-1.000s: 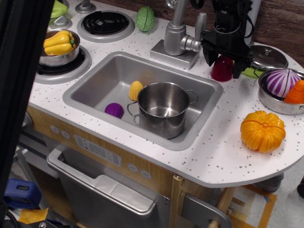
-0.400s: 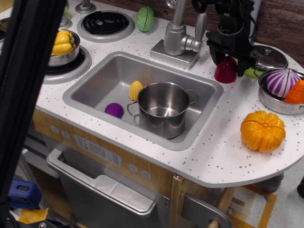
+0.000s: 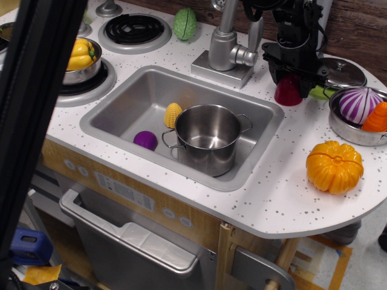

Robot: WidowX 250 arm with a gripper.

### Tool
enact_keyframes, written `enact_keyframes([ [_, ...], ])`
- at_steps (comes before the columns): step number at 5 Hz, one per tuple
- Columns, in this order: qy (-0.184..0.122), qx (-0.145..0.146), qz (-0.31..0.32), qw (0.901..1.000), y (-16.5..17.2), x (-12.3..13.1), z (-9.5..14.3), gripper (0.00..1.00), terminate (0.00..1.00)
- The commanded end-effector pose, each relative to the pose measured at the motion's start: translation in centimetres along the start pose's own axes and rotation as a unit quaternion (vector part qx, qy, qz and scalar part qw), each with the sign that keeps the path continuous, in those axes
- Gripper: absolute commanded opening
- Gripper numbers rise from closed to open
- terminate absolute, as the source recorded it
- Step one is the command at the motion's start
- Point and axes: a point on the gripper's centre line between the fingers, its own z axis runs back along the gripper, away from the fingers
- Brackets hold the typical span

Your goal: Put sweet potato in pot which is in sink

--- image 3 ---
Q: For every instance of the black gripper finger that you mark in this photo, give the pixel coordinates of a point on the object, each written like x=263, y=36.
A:
x=306, y=84
x=276, y=71

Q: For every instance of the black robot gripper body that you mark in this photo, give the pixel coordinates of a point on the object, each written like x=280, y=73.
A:
x=296, y=43

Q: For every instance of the dark red toy sweet potato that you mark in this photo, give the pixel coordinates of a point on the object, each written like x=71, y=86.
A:
x=288, y=90

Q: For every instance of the steel pot lid right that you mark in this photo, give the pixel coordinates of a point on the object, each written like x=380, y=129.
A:
x=342, y=73

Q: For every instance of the steel pot in sink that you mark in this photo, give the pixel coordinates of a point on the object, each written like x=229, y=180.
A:
x=207, y=135

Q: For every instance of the grey sink basin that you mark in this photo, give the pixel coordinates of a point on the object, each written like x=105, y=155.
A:
x=140, y=102

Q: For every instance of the steel pot on stove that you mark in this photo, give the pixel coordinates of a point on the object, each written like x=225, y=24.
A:
x=82, y=75

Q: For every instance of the light green plate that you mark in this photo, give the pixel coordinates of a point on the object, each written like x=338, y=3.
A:
x=322, y=92

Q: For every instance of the silver toy faucet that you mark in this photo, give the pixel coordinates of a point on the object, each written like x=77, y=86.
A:
x=227, y=62

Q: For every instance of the purple white toy onion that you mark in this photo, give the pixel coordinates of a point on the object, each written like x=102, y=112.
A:
x=356, y=104

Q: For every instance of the steel pan right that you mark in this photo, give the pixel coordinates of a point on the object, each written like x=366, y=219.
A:
x=350, y=131

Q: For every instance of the orange toy carrot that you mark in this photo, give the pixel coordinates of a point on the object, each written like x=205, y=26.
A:
x=376, y=121

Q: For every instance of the orange toy pumpkin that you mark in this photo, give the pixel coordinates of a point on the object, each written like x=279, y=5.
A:
x=334, y=168

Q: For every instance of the green toy cabbage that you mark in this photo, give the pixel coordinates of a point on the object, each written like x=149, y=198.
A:
x=185, y=24

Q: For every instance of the yellow toy corn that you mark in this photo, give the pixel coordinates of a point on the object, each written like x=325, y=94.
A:
x=173, y=110

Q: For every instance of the purple toy eggplant piece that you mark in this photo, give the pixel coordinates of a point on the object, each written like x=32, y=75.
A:
x=146, y=139

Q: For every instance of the black coil burner rear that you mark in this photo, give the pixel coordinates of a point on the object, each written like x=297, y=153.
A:
x=134, y=34

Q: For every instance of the silver stove knob rear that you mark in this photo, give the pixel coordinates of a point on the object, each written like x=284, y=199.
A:
x=108, y=9

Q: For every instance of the silver stove knob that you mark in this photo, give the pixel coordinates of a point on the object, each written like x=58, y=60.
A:
x=84, y=29
x=108, y=9

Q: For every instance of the yellow toy bell pepper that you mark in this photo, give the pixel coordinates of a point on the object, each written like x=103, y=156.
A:
x=82, y=55

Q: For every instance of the black front stove burner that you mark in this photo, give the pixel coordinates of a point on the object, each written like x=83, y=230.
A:
x=90, y=90

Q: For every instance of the silver stove knob middle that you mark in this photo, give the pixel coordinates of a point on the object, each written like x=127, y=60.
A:
x=84, y=29

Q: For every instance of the grey dishwasher door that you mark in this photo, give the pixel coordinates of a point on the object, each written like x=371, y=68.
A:
x=129, y=251

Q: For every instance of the black foreground pole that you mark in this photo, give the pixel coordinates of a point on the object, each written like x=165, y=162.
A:
x=31, y=78

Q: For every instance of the steel lid left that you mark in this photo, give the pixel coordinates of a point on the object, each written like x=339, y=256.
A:
x=6, y=31

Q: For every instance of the blue clamp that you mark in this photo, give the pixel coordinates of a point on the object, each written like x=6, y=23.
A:
x=30, y=247

